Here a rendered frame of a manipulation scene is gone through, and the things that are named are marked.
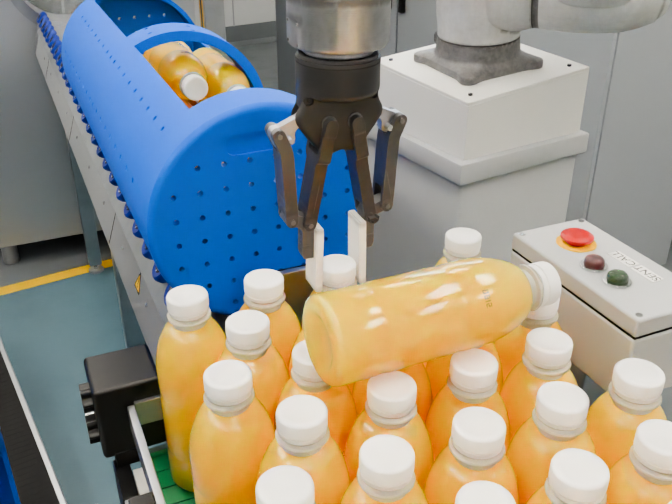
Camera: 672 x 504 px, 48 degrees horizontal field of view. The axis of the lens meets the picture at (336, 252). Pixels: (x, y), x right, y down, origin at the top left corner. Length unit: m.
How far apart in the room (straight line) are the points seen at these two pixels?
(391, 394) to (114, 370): 0.35
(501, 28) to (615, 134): 1.22
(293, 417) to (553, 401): 0.20
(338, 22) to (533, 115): 0.86
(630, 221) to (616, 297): 2.05
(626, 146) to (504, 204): 1.22
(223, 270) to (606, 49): 1.74
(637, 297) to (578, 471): 0.29
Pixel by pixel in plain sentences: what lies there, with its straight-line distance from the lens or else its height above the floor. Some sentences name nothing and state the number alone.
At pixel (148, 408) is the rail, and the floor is 0.97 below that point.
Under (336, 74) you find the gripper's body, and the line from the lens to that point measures 0.66.
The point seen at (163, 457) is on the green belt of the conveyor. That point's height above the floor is 0.90.
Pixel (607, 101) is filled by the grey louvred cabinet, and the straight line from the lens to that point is 2.51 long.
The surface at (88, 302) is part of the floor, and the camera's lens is 2.95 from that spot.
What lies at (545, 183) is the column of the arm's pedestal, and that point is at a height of 0.91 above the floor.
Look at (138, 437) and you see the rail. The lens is 0.79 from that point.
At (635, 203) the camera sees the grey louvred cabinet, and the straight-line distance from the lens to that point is 2.82.
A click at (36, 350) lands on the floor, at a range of 2.74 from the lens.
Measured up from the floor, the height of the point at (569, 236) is 1.11.
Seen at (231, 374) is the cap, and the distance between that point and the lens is 0.62.
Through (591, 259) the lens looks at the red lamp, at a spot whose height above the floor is 1.11.
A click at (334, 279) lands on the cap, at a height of 1.11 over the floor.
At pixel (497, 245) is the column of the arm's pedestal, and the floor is 0.80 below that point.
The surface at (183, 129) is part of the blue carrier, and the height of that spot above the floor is 1.21.
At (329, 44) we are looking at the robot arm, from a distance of 0.64.
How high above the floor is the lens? 1.50
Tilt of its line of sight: 28 degrees down
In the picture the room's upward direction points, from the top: straight up
